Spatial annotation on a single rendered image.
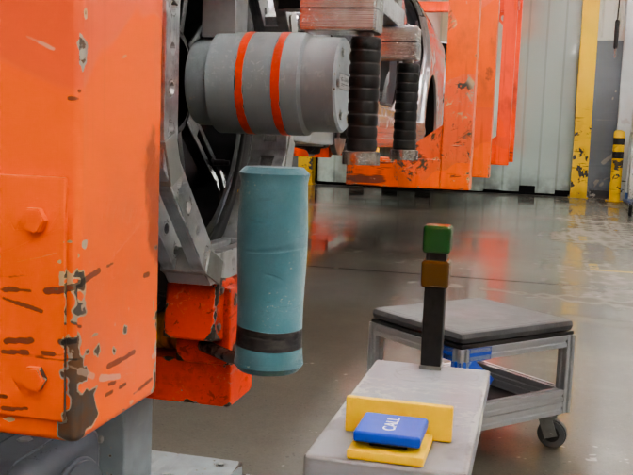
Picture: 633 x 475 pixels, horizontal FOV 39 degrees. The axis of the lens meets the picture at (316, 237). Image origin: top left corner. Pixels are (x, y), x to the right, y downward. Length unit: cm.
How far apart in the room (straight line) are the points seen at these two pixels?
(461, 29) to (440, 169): 74
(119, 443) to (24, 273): 63
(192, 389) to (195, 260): 23
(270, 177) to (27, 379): 44
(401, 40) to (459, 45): 353
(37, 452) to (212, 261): 32
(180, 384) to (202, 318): 12
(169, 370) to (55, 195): 59
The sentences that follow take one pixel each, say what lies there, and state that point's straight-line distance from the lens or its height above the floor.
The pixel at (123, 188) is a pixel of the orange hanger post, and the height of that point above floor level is 73.
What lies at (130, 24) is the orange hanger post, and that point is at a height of 87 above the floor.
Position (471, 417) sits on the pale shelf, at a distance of 111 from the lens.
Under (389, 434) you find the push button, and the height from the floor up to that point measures 48.
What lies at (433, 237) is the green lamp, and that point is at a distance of 128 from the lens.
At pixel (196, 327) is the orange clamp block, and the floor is 52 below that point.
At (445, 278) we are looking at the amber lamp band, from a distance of 128.
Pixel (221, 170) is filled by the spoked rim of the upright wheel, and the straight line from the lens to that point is 148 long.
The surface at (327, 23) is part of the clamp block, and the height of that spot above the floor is 91.
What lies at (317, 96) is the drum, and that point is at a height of 83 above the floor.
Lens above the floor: 78
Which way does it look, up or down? 6 degrees down
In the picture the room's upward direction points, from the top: 2 degrees clockwise
